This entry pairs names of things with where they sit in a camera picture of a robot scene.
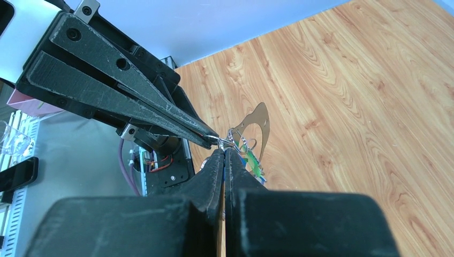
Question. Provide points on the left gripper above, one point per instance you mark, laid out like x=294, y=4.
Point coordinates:
x=77, y=61

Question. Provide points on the black smartphone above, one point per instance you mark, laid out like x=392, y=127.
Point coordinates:
x=19, y=175

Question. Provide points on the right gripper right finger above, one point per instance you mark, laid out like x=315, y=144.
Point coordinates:
x=262, y=222

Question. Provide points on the white slotted cable duct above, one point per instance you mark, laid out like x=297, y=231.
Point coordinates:
x=11, y=213

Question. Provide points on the silver keyring holder with rings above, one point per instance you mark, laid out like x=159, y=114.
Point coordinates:
x=251, y=133

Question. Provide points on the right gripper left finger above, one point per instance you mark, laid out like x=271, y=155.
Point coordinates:
x=185, y=223

